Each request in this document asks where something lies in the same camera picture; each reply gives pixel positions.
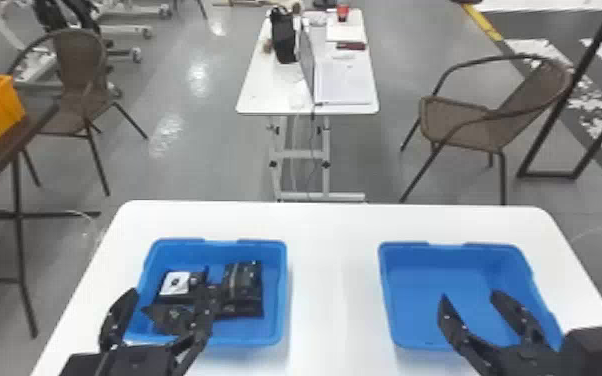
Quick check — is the grey laptop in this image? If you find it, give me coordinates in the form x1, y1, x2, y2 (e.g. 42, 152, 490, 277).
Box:
297, 20, 376, 107

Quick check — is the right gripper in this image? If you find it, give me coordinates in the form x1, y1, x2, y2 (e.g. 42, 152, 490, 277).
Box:
436, 289, 571, 376

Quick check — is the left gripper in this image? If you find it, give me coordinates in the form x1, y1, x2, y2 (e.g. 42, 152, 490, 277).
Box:
96, 286, 215, 376

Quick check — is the black bag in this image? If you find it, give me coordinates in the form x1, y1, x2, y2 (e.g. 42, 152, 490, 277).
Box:
268, 5, 300, 66

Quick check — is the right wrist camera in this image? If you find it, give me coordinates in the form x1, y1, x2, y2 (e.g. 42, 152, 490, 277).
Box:
560, 325, 602, 376

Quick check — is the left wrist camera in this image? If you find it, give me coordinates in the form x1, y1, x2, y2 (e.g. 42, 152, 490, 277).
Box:
58, 353, 101, 376

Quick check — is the black part with white label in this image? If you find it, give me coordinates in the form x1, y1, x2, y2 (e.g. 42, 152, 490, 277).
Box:
154, 269, 210, 306

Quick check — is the brown wicker chair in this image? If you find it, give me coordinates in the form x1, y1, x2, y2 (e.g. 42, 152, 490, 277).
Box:
398, 53, 576, 206
6, 27, 150, 198

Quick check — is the blue tray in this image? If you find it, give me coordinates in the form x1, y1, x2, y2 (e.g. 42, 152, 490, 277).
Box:
377, 240, 565, 352
123, 237, 290, 348

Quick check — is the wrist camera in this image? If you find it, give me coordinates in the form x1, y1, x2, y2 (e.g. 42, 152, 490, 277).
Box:
560, 325, 602, 376
58, 353, 101, 376

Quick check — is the white side table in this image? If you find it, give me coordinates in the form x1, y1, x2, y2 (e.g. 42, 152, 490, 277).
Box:
234, 7, 381, 204

